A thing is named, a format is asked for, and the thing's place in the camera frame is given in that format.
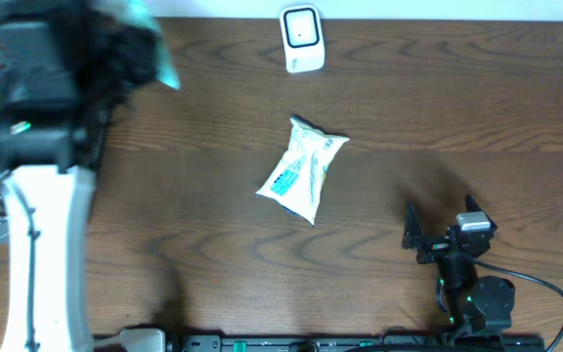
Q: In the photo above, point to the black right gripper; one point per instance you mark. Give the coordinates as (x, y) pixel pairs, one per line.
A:
(433, 246)

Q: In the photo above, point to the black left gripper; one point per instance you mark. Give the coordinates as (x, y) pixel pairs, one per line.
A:
(138, 43)

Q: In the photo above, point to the mint green wipes pack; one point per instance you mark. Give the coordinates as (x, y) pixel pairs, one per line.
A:
(137, 13)

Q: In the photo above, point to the cream snack bag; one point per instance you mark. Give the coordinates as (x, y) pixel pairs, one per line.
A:
(297, 181)

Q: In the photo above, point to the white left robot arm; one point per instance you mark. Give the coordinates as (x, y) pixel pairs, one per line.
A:
(73, 67)

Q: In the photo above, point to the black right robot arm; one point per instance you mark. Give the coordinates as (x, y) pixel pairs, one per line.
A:
(478, 305)

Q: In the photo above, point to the white barcode scanner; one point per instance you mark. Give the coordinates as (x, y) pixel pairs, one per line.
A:
(302, 38)

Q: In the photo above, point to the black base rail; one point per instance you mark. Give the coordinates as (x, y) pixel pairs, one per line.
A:
(390, 342)

